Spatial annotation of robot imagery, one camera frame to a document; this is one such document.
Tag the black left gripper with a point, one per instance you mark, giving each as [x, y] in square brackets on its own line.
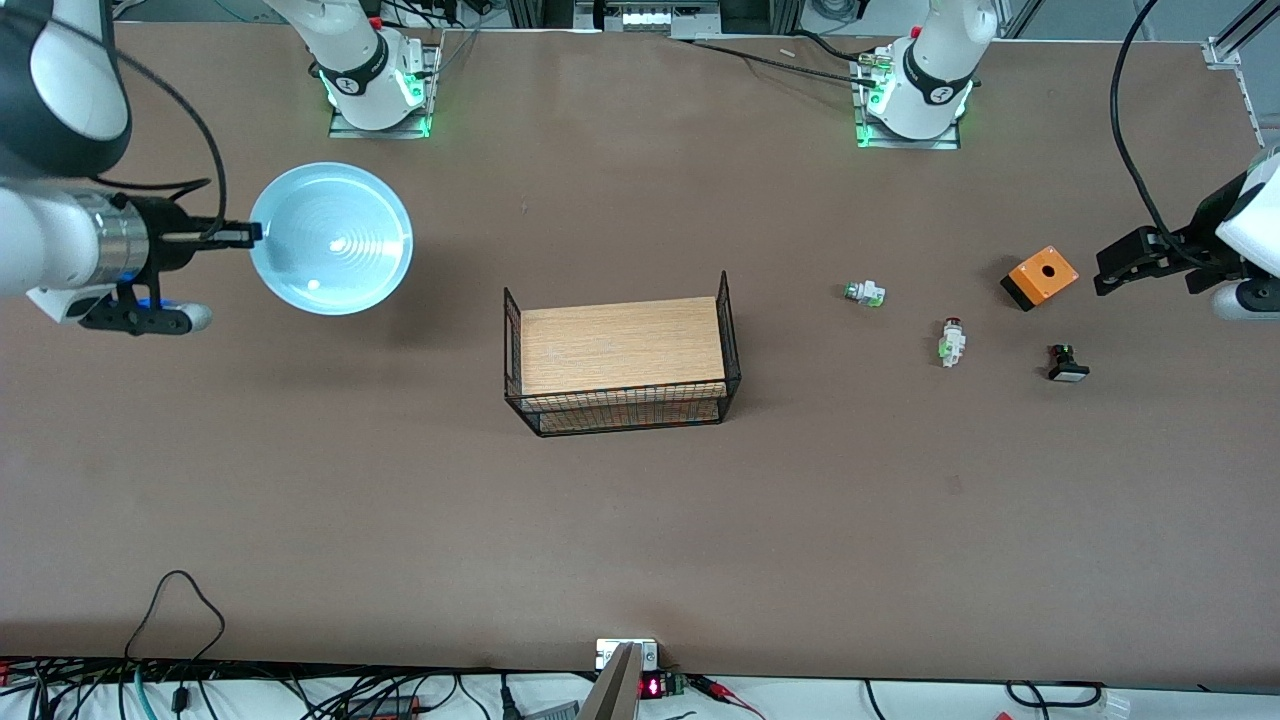
[1193, 248]

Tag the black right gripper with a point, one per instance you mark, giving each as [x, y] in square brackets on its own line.
[166, 243]

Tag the light blue round plate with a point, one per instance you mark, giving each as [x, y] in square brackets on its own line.
[330, 240]

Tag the red push button switch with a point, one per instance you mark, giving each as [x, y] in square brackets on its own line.
[952, 345]

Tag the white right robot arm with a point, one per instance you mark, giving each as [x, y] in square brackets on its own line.
[360, 60]

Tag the black white-capped push button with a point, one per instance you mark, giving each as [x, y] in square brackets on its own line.
[1068, 372]

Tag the black power adapter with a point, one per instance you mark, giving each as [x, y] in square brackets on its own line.
[385, 707]

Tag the black plug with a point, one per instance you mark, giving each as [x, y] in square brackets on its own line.
[508, 700]

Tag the red clip test lead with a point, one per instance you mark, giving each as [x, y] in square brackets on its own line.
[715, 687]

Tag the red digit display module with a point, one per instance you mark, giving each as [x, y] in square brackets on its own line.
[652, 687]

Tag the orange button enclosure box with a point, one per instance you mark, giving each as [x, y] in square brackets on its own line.
[1030, 282]

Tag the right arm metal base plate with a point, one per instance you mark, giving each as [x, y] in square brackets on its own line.
[345, 128]

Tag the aluminium profile rail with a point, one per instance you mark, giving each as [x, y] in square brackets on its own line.
[1225, 52]

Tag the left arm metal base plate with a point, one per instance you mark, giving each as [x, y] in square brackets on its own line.
[900, 144]

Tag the green push button switch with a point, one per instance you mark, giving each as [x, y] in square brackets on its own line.
[866, 293]

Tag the metal frame with lights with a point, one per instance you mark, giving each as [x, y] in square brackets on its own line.
[650, 18]

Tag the white mounting bracket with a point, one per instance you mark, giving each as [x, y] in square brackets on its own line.
[605, 655]

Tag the grey camera post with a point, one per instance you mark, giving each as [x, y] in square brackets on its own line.
[615, 695]

